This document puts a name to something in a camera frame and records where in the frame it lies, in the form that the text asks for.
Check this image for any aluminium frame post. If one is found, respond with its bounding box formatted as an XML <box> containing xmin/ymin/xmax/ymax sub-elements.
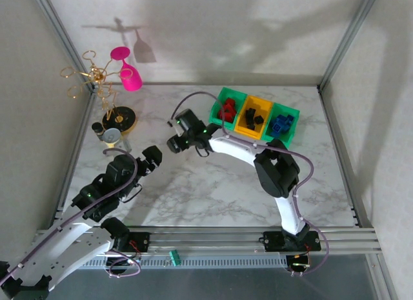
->
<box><xmin>30</xmin><ymin>0</ymin><xmax>97</xmax><ymax>92</ymax></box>
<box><xmin>317</xmin><ymin>0</ymin><xmax>382</xmax><ymax>90</ymax></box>

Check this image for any aluminium side rail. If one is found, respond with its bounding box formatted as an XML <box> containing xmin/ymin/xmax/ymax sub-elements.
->
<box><xmin>317</xmin><ymin>86</ymin><xmax>375</xmax><ymax>230</ymax></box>
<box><xmin>56</xmin><ymin>86</ymin><xmax>97</xmax><ymax>217</ymax></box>

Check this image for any small black bottle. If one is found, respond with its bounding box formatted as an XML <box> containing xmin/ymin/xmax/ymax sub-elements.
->
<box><xmin>91</xmin><ymin>121</ymin><xmax>105</xmax><ymax>142</ymax></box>

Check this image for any aluminium mounting rail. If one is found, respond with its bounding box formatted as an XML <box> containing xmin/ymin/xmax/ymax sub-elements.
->
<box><xmin>34</xmin><ymin>226</ymin><xmax>384</xmax><ymax>257</ymax></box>

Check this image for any gold wire rack black base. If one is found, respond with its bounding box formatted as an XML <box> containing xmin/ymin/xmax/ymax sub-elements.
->
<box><xmin>59</xmin><ymin>50</ymin><xmax>138</xmax><ymax>133</ymax></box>

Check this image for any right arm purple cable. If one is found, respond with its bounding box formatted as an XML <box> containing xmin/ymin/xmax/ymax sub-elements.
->
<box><xmin>170</xmin><ymin>91</ymin><xmax>330</xmax><ymax>277</ymax></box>

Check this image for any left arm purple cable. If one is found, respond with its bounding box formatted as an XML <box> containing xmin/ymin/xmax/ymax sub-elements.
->
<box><xmin>0</xmin><ymin>147</ymin><xmax>143</xmax><ymax>288</ymax></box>

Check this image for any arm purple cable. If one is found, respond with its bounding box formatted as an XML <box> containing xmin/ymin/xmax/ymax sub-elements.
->
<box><xmin>0</xmin><ymin>147</ymin><xmax>143</xmax><ymax>288</ymax></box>
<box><xmin>170</xmin><ymin>91</ymin><xmax>330</xmax><ymax>277</ymax></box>

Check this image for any left black cable loop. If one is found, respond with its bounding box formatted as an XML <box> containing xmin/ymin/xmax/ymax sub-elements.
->
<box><xmin>119</xmin><ymin>183</ymin><xmax>143</xmax><ymax>203</ymax></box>

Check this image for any green plastic bin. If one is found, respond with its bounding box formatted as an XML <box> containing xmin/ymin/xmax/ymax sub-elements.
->
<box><xmin>208</xmin><ymin>86</ymin><xmax>248</xmax><ymax>130</ymax></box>
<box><xmin>260</xmin><ymin>102</ymin><xmax>300</xmax><ymax>149</ymax></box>

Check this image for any yellow can silver lid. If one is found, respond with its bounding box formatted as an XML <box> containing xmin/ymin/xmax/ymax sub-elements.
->
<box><xmin>102</xmin><ymin>128</ymin><xmax>123</xmax><ymax>149</ymax></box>

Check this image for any yellow plastic bin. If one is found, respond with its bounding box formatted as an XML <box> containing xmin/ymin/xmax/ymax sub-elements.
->
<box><xmin>234</xmin><ymin>95</ymin><xmax>274</xmax><ymax>140</ymax></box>

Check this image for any pink plastic wine glass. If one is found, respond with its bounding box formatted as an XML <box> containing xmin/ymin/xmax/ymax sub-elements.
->
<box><xmin>110</xmin><ymin>46</ymin><xmax>143</xmax><ymax>93</ymax></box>

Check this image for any grey slotted cable duct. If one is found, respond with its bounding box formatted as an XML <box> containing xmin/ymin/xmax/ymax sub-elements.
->
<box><xmin>77</xmin><ymin>254</ymin><xmax>288</xmax><ymax>270</ymax></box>

